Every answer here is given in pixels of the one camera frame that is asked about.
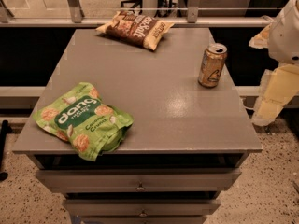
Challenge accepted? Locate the brown chip bag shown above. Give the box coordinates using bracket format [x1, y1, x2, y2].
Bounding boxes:
[96, 11, 174, 50]

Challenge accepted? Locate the metal window railing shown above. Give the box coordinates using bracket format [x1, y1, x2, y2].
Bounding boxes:
[0, 0, 299, 28]

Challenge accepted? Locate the top grey drawer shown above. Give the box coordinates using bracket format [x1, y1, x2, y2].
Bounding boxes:
[36, 169, 241, 193]

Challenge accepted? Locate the grey drawer cabinet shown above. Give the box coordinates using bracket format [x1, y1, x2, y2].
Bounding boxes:
[13, 28, 262, 224]

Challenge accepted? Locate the grey drawer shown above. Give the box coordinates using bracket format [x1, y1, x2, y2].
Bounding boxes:
[64, 199, 220, 217]
[36, 169, 241, 193]

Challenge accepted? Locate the green rice chip bag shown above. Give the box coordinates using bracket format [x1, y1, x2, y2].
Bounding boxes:
[34, 82, 134, 161]

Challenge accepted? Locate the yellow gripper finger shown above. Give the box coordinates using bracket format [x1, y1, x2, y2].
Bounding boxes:
[249, 25, 271, 49]
[251, 63, 299, 126]

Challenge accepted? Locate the orange soda can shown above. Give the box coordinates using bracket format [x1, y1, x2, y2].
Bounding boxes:
[198, 43, 227, 88]

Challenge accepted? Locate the black pole stand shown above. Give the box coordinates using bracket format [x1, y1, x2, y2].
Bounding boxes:
[0, 120, 11, 182]

